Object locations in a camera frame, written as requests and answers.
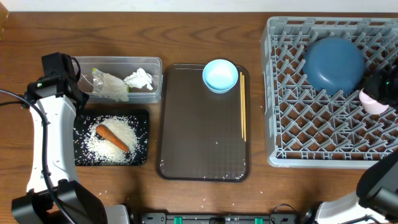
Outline orange carrot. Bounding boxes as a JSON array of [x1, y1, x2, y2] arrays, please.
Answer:
[[96, 124, 129, 152]]

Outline white tissue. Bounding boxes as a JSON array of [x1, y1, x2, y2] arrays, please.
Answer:
[[123, 68, 153, 90]]

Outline light blue bowl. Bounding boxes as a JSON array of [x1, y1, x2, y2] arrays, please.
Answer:
[[202, 59, 239, 94]]

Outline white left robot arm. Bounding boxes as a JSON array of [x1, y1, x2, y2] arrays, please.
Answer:
[[12, 74, 108, 223]]

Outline white cup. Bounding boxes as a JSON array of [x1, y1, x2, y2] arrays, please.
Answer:
[[359, 89, 389, 114]]

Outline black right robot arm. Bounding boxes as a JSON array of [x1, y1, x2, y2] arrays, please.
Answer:
[[302, 65, 397, 223]]

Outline brown serving tray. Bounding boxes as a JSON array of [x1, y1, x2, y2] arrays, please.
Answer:
[[155, 63, 251, 182]]

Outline wooden chopstick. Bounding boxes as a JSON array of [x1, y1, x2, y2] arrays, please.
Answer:
[[239, 72, 244, 139], [241, 74, 247, 142]]

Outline white rice pile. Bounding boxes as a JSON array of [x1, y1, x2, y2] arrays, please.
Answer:
[[73, 114, 149, 165]]

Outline grey dishwasher rack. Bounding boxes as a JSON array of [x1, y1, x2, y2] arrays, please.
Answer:
[[261, 17, 397, 169]]

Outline foil snack wrapper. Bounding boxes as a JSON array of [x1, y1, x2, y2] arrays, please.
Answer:
[[92, 68, 129, 102]]

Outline clear plastic bin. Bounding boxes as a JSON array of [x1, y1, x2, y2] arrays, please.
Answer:
[[73, 56, 163, 104]]

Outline black rectangular tray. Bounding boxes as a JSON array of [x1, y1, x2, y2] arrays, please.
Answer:
[[73, 108, 150, 167]]

